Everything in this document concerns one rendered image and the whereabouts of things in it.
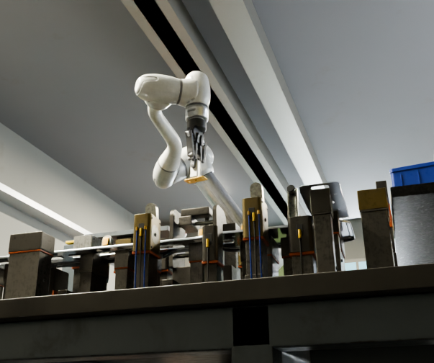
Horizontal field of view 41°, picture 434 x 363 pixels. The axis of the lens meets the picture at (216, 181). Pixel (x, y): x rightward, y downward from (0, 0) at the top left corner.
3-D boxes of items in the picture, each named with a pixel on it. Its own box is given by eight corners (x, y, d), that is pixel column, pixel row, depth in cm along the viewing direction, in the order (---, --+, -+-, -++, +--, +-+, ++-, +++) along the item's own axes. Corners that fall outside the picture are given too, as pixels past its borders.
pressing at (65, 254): (-50, 261, 206) (-49, 256, 207) (-9, 274, 226) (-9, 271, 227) (350, 220, 169) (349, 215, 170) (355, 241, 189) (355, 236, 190)
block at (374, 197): (371, 318, 153) (356, 190, 167) (372, 323, 160) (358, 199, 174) (402, 317, 151) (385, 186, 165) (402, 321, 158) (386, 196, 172)
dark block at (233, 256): (224, 343, 198) (222, 223, 213) (229, 345, 204) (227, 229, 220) (238, 342, 196) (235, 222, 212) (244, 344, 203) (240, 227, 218)
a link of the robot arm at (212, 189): (256, 294, 272) (288, 271, 284) (272, 283, 259) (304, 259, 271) (163, 164, 287) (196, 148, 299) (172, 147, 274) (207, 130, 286)
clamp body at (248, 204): (240, 321, 152) (237, 195, 165) (251, 327, 163) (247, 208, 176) (265, 320, 150) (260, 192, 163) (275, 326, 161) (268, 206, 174)
